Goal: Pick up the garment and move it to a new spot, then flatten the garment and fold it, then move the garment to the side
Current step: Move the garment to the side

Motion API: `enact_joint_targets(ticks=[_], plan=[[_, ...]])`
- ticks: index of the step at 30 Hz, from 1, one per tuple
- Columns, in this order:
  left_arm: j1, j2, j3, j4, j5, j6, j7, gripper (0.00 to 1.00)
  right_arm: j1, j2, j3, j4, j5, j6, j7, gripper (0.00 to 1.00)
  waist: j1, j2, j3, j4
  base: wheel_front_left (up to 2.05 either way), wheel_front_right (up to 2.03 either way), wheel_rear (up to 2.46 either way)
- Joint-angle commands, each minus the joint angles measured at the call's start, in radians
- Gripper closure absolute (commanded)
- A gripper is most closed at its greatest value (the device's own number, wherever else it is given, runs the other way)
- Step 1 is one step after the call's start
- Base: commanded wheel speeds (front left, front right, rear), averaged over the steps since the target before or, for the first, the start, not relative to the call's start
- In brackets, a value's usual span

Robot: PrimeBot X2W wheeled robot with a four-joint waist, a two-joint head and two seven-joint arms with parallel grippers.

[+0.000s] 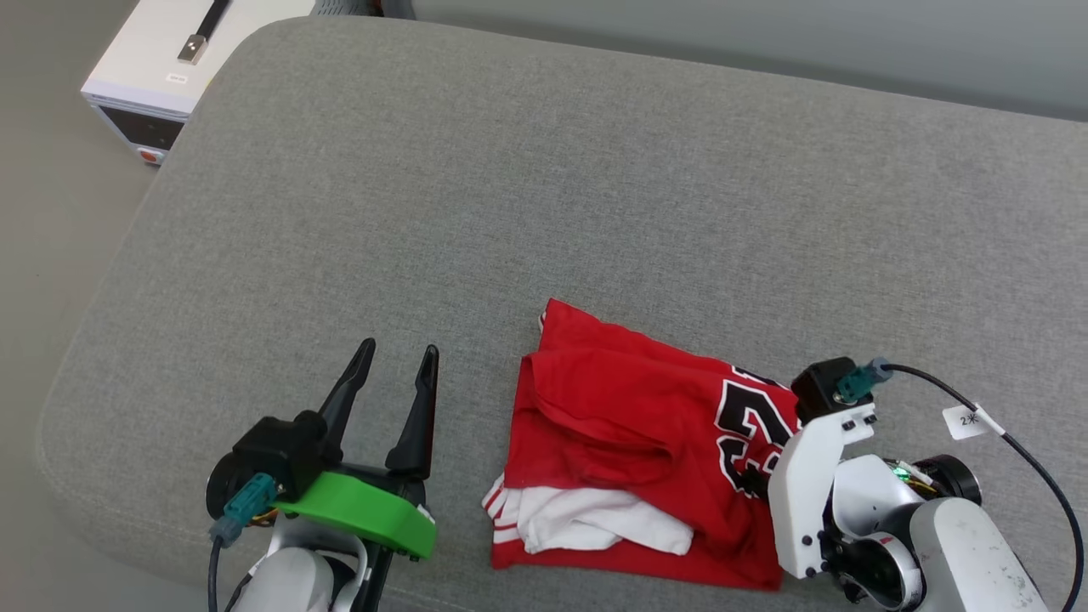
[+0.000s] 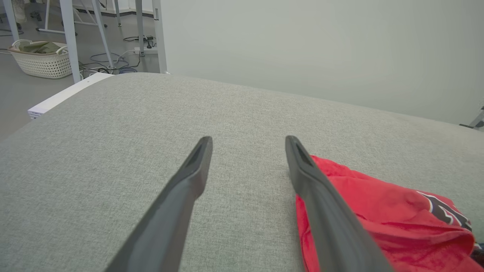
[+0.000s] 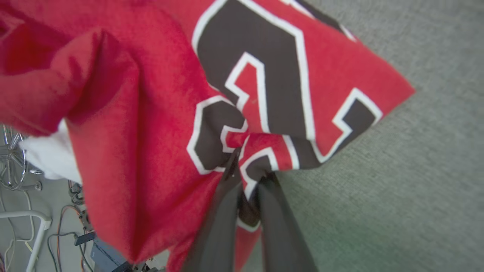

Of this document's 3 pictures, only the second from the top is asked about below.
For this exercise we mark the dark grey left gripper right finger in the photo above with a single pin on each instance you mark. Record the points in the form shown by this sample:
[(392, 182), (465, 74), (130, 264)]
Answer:
[(329, 226)]

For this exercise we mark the red basketball jersey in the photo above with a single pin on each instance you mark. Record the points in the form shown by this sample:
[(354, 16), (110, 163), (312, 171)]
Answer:
[(378, 211)]

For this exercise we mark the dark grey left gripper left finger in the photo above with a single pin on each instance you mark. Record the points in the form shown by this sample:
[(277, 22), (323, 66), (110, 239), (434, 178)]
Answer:
[(162, 223)]

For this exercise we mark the olive green garment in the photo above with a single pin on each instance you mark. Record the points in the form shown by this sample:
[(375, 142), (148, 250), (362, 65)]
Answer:
[(39, 48)]

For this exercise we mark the white table leg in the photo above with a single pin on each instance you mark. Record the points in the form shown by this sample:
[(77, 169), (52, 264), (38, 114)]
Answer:
[(159, 34), (10, 19), (70, 37), (102, 34)]

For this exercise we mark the white power strip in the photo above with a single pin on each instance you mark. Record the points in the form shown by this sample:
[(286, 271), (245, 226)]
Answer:
[(145, 50)]

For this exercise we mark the white flat board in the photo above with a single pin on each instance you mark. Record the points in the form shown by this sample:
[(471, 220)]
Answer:
[(64, 96)]

